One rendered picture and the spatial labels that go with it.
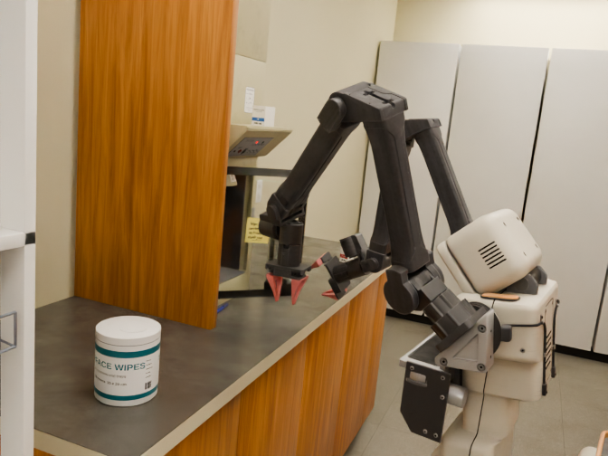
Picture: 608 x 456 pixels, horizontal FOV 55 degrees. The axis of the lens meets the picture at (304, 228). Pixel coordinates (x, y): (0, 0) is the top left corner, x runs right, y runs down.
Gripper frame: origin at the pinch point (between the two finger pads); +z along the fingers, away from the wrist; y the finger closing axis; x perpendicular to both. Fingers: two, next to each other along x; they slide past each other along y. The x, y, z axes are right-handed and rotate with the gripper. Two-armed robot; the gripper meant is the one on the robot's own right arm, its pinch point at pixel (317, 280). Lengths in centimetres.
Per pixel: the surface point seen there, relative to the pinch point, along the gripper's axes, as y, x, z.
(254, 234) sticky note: 23.3, 12.3, 2.6
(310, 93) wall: 63, -156, 70
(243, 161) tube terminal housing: 44.2, -2.1, 5.1
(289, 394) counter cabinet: -24.5, 23.8, 11.3
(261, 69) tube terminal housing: 67, -17, -7
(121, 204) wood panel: 50, 33, 23
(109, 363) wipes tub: 21, 79, -10
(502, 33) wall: 40, -353, 13
